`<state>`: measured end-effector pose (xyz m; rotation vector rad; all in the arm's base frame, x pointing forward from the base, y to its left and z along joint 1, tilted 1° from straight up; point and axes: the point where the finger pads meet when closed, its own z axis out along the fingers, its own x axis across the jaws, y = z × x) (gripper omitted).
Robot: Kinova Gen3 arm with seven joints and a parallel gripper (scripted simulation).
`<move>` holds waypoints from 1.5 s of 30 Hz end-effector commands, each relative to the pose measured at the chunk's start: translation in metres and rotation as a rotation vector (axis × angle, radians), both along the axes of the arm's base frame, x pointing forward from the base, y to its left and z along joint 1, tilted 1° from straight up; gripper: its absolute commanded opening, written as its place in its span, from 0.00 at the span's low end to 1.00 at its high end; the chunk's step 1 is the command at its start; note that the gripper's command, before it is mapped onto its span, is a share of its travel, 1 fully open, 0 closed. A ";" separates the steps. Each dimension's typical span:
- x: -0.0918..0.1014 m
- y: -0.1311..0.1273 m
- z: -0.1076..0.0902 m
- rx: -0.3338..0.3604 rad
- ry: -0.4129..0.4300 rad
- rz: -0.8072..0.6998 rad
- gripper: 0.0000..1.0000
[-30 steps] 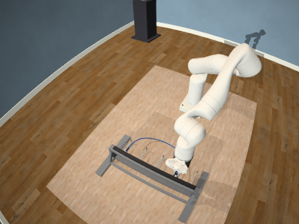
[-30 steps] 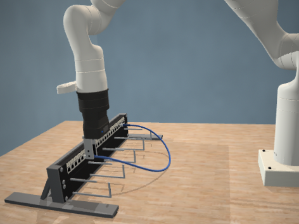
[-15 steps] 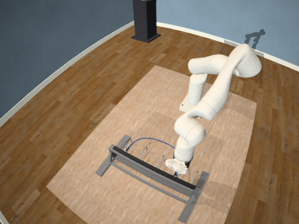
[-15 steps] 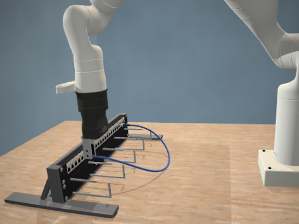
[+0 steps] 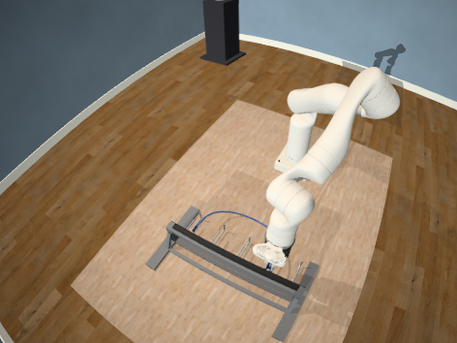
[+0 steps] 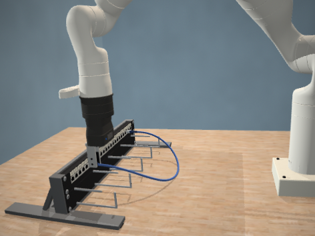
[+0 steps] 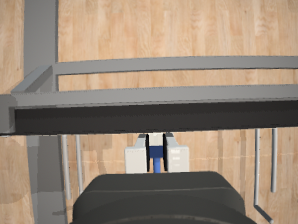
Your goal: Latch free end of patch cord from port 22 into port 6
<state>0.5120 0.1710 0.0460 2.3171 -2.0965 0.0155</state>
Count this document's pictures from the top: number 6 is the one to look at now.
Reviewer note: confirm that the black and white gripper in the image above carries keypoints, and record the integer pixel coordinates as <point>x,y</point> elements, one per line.
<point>97,108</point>

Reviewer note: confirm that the black patch panel rack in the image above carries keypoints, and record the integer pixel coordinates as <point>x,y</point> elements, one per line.
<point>71,184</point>

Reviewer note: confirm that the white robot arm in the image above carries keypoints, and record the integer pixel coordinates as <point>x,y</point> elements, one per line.
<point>275,19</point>

